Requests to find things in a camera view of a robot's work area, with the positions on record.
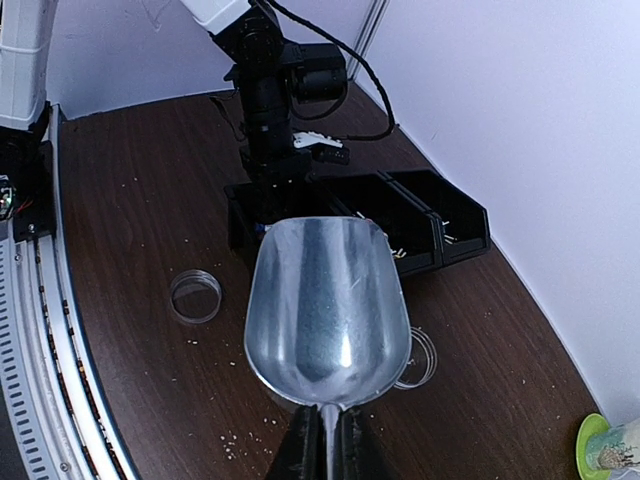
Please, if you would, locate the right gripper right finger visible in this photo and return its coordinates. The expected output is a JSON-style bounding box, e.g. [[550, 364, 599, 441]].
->
[[340, 408, 394, 480]]

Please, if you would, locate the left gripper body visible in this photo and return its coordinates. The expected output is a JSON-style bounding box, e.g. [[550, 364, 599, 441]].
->
[[238, 146, 312, 224]]

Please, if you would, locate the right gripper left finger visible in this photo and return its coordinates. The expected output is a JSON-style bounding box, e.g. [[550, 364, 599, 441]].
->
[[267, 406, 320, 480]]

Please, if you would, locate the clear plastic jar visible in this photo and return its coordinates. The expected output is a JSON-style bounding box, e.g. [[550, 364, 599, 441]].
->
[[394, 327, 438, 391]]

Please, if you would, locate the metal scoop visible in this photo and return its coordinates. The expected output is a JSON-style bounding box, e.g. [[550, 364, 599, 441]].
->
[[244, 216, 411, 479]]

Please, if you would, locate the black three-compartment candy bin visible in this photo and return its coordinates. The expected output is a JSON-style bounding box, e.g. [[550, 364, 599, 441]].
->
[[224, 169, 491, 276]]

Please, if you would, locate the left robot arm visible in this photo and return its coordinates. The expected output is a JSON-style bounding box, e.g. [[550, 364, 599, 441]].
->
[[1, 1, 349, 230]]

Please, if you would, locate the clear jar lid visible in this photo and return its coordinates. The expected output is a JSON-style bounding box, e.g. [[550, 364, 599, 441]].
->
[[169, 269, 223, 325]]

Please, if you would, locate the small round lollipops pile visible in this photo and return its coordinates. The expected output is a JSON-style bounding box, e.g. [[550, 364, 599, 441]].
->
[[385, 219, 437, 260]]

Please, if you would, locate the cream patterned mug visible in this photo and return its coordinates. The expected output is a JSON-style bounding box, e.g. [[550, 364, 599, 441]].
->
[[585, 415, 639, 472]]

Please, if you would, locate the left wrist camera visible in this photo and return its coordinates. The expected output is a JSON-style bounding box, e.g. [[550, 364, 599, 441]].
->
[[293, 131, 350, 165]]

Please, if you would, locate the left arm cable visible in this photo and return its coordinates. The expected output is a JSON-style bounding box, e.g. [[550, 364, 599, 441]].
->
[[269, 0, 397, 143]]

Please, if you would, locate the left aluminium frame post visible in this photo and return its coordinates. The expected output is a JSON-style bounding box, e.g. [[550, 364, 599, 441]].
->
[[346, 0, 390, 81]]

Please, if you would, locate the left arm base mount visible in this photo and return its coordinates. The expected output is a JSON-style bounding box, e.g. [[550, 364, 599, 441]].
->
[[0, 99, 59, 241]]

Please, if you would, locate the front aluminium rail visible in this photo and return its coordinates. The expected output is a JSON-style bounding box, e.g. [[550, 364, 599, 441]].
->
[[1, 106, 139, 479]]

